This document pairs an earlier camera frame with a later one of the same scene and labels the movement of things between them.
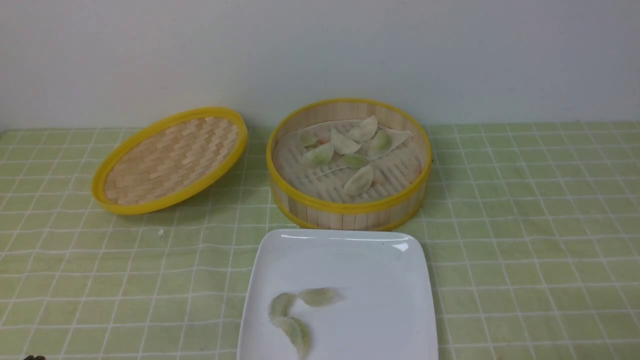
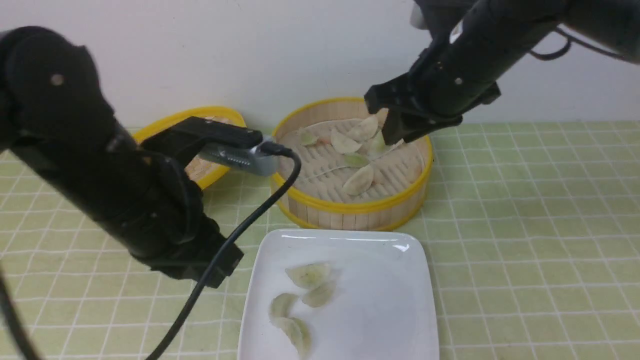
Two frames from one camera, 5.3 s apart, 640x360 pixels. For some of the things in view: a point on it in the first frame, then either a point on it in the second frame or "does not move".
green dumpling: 318,156 to 317,275
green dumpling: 381,144 does not move
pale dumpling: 358,183 does not move
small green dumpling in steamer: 355,161 does not move
